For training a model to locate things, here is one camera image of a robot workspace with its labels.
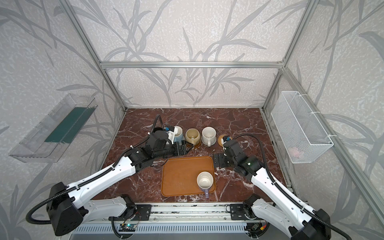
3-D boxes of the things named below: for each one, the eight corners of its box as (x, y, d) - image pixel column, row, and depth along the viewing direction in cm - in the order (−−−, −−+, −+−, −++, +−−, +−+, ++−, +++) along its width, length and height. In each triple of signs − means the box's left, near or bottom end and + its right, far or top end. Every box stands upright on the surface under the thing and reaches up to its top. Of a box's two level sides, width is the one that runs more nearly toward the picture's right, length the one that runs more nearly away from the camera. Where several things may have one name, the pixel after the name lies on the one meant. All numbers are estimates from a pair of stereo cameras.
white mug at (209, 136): (197, 142, 103) (197, 134, 95) (207, 132, 108) (207, 124, 100) (209, 150, 99) (209, 142, 91) (218, 140, 104) (219, 131, 96)
